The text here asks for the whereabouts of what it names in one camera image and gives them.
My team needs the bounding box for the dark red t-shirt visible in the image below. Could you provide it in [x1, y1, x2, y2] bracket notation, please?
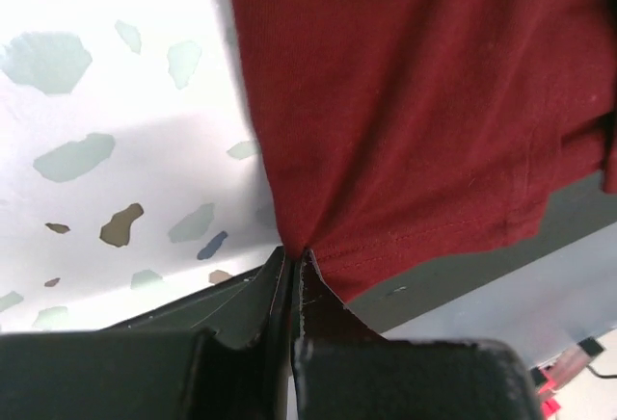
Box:
[231, 0, 616, 301]

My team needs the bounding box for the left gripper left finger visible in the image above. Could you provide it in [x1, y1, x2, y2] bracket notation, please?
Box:
[1, 249, 289, 419]

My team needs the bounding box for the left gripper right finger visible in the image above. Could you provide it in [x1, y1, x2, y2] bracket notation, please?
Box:
[291, 250, 540, 419]

